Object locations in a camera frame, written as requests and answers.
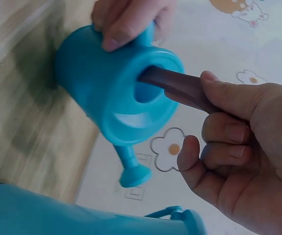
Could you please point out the person's right hand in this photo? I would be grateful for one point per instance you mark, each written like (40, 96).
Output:
(265, 151)

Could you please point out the brown plastic scoop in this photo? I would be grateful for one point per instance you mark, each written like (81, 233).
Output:
(180, 88)

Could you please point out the person's left fingers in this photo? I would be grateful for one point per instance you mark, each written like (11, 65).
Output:
(166, 22)

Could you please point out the person's left thumb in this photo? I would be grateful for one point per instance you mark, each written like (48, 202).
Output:
(119, 36)

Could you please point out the small blue watering can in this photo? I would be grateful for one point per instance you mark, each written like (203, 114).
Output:
(99, 85)

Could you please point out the person's right thumb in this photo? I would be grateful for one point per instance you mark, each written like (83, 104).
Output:
(226, 95)

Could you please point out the person's left hand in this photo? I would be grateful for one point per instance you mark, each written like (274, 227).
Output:
(128, 17)

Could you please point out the large blue plastic container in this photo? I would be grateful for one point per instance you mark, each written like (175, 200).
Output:
(57, 213)

